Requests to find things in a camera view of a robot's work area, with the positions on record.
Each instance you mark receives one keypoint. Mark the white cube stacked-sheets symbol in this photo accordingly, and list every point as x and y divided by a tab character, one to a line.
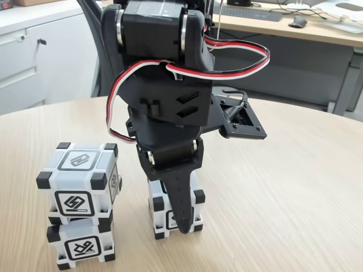
158	204

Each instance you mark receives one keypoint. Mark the white cube paperclip symbol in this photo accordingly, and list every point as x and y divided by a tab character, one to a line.
73	175

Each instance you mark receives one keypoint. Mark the dark grey office chair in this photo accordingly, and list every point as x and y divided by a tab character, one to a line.
96	42

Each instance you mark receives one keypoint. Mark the white cube lamp symbol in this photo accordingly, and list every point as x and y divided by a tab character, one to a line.
82	246

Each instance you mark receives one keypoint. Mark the black computer keyboard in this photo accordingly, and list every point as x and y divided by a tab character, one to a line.
249	14

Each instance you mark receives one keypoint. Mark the black cabinet key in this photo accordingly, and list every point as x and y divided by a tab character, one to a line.
42	41

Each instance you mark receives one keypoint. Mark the black computer mouse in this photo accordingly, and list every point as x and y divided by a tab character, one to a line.
298	22

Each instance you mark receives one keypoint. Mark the white filing cabinet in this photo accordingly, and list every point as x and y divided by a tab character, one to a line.
17	56

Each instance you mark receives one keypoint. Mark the white round hub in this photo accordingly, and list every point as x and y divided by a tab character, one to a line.
297	5

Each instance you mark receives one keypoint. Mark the brown cardboard box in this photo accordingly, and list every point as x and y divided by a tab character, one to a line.
32	2

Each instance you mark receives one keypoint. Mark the white laptop stand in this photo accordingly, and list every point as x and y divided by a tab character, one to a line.
346	27

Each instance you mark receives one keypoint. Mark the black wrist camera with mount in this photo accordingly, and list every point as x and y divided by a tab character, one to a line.
227	129

